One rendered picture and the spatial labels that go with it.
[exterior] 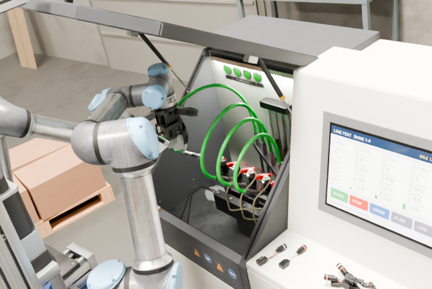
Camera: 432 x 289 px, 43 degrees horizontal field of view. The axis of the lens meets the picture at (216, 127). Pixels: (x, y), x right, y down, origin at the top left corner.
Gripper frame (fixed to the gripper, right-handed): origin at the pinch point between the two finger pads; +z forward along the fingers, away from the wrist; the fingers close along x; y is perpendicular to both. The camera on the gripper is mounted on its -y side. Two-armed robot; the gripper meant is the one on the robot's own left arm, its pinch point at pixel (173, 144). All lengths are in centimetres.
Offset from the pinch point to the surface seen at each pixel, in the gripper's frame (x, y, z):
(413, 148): 67, -52, 47
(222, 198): 0.3, 8.1, 29.3
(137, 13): -398, -4, -52
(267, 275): 47, 9, 44
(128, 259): -114, 109, 35
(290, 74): 8, -49, 20
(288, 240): 33, -1, 48
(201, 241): 19.1, 21.3, 26.9
